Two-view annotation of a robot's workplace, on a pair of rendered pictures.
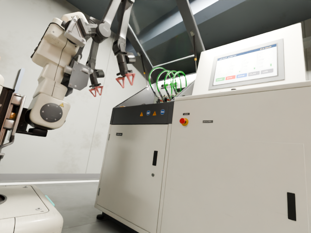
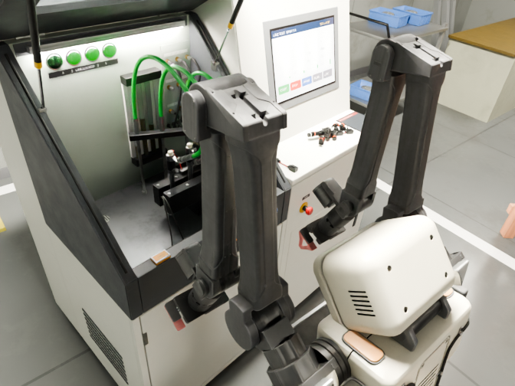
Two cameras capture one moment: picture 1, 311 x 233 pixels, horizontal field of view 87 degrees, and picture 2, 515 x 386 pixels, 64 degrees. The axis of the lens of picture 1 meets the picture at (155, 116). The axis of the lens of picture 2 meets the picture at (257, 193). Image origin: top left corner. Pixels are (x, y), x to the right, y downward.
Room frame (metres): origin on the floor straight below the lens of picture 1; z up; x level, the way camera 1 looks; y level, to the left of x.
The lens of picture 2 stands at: (1.19, 1.14, 1.85)
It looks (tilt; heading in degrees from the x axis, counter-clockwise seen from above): 37 degrees down; 271
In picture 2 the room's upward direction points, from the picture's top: 5 degrees clockwise
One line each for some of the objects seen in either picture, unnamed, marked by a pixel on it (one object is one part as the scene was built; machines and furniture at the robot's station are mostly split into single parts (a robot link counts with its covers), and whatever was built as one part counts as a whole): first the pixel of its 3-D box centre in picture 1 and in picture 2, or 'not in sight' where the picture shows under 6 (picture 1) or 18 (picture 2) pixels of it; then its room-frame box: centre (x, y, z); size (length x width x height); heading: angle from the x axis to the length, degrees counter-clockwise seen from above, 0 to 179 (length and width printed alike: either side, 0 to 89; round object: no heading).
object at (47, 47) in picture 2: (177, 77); (114, 34); (1.72, -0.18, 1.43); 0.54 x 0.03 x 0.02; 50
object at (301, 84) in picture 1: (232, 99); (324, 142); (0.96, -0.45, 0.96); 0.70 x 0.22 x 0.03; 50
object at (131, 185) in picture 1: (128, 168); (218, 322); (1.33, 0.15, 0.44); 0.65 x 0.02 x 0.68; 50
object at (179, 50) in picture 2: not in sight; (179, 84); (1.57, -0.37, 1.20); 0.13 x 0.03 x 0.31; 50
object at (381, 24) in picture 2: not in sight; (382, 65); (0.17, -2.92, 0.51); 1.09 x 0.64 x 1.03; 40
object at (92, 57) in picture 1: (94, 46); (219, 204); (1.27, 0.59, 1.40); 0.11 x 0.06 x 0.43; 44
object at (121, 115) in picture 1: (138, 115); (217, 243); (1.34, 0.14, 0.87); 0.62 x 0.04 x 0.16; 50
